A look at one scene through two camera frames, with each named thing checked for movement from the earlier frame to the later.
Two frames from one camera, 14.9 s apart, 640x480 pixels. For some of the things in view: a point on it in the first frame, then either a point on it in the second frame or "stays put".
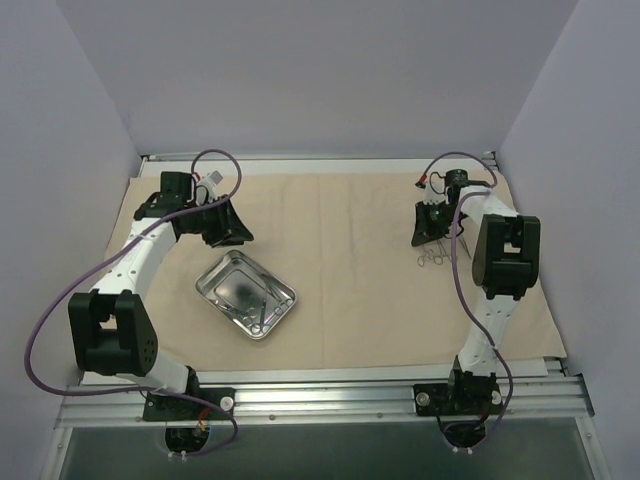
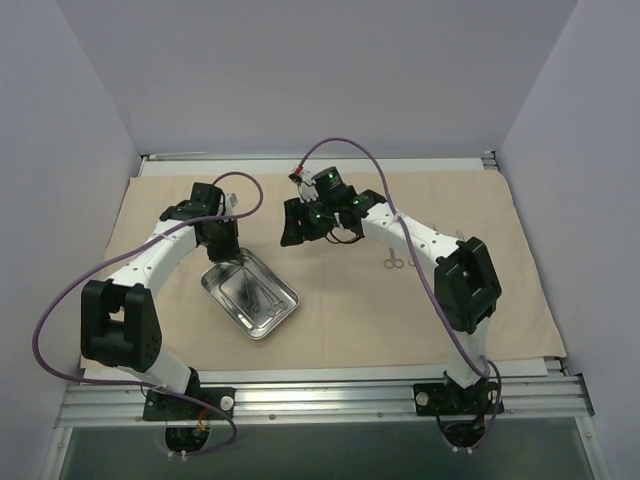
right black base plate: (457, 399) stays put
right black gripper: (431, 220) to (298, 221)
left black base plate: (171, 408) stays put
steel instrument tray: (247, 293) stays put
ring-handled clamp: (256, 328) to (276, 302)
